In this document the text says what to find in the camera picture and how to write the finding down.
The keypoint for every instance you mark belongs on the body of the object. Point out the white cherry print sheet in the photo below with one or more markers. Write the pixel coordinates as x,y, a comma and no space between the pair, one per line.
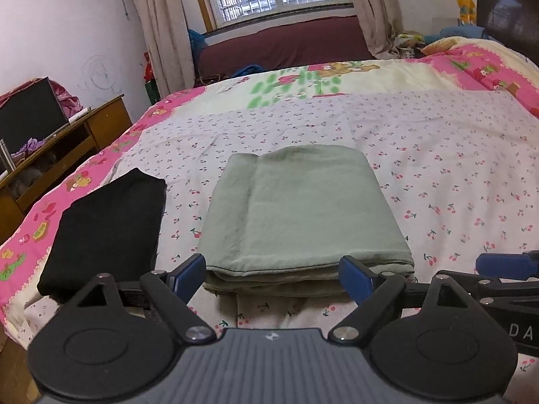
442,155

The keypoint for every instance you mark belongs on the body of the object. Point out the wooden desk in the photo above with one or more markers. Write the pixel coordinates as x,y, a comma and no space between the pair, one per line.
101,124

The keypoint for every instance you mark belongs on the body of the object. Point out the green bag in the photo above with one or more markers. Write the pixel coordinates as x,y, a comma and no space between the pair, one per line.
152,92

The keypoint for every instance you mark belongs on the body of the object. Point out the purple cloth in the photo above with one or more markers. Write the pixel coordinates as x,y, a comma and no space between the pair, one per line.
29,147

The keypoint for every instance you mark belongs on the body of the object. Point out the pink cloth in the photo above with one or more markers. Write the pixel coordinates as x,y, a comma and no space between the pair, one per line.
69,101

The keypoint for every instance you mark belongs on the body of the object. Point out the red toy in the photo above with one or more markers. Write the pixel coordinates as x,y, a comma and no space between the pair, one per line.
148,69

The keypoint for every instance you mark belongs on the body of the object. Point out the black monitor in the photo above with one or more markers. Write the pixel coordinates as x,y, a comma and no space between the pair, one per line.
29,118

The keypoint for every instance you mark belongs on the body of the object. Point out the blue pillow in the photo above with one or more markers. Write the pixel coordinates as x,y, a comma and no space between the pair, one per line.
459,33

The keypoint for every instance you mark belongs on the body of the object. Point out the green pants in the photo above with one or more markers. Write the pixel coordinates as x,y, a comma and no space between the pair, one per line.
303,206

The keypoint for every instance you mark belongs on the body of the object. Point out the bed with floral sheet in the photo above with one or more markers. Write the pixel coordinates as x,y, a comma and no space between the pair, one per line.
379,75

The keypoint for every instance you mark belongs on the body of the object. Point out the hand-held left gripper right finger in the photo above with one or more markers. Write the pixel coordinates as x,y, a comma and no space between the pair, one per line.
356,277

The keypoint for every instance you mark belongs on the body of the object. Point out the black folded pants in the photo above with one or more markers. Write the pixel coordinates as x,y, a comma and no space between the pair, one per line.
105,235

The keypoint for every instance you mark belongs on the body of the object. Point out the maroon window seat cushion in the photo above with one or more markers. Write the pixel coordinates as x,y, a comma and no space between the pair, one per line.
286,46

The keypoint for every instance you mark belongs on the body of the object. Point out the dark wooden headboard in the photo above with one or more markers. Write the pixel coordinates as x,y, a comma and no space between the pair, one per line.
509,12

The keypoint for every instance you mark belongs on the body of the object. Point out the beige curtain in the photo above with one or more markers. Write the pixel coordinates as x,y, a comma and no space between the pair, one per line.
164,29
374,8

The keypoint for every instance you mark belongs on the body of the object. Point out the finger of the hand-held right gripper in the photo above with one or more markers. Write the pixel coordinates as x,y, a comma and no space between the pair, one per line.
505,266

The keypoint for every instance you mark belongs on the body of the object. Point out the metal bottle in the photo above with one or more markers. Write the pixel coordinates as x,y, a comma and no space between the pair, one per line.
6,158

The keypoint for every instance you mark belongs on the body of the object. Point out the yellow plastic bag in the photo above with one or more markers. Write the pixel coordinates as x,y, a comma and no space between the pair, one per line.
465,8

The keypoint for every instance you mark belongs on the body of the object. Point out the blue cloth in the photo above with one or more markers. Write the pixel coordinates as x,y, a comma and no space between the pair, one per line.
248,70
197,42

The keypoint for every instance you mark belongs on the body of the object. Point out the patterned cloth pile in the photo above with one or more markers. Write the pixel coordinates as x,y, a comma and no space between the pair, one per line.
408,44

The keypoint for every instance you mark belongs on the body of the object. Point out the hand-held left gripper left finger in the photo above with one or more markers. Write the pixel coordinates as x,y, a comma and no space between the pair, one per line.
191,273

